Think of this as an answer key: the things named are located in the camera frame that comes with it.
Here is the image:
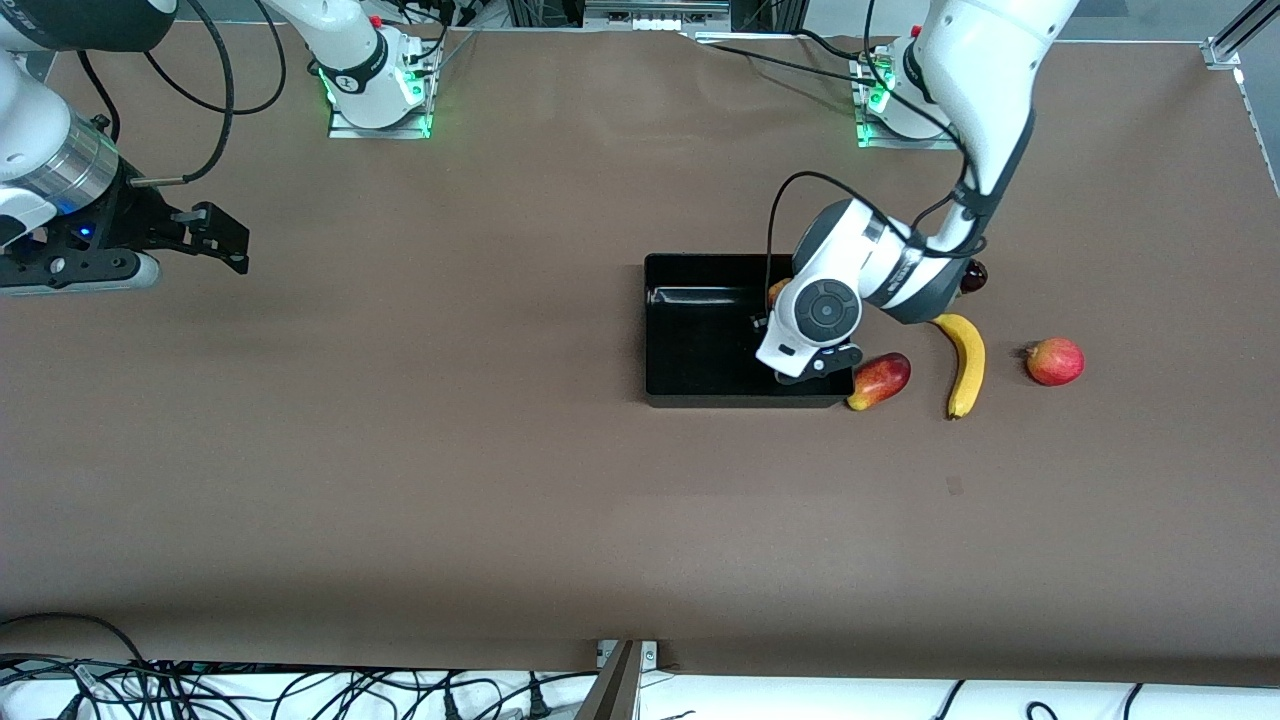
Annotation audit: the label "black plastic box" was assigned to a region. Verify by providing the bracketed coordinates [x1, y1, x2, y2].
[643, 252, 856, 409]

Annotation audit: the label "yellow banana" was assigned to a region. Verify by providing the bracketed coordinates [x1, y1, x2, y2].
[932, 313, 987, 421]

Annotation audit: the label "red apple far right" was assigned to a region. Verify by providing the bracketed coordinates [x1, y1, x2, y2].
[1025, 337, 1086, 387]

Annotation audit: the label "red yellow mango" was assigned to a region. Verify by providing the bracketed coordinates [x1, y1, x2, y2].
[846, 352, 913, 412]

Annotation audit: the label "aluminium corner profile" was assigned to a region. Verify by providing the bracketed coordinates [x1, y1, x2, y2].
[1203, 0, 1280, 191]

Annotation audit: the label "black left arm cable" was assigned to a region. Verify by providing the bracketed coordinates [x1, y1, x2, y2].
[765, 0, 991, 296]

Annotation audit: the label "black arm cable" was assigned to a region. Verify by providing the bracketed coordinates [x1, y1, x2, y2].
[765, 0, 991, 296]
[75, 0, 288, 189]

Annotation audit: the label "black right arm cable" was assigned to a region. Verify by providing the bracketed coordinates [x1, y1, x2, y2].
[75, 0, 288, 189]

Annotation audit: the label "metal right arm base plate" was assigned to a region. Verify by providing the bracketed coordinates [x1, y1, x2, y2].
[328, 45, 441, 140]

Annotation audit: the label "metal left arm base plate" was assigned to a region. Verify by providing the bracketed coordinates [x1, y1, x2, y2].
[852, 50, 961, 151]

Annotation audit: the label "black cable on table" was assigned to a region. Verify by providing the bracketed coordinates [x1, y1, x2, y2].
[700, 28, 886, 89]

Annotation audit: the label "silver metal rail unit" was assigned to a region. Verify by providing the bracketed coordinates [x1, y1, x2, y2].
[583, 0, 733, 33]

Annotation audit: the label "black looping cable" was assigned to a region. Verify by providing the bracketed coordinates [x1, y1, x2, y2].
[0, 612, 151, 669]

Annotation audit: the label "grey aluminium post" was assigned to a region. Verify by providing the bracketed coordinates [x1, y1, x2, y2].
[575, 640, 641, 720]

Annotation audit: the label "tangled black cables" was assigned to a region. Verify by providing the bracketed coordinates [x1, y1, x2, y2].
[0, 655, 601, 720]

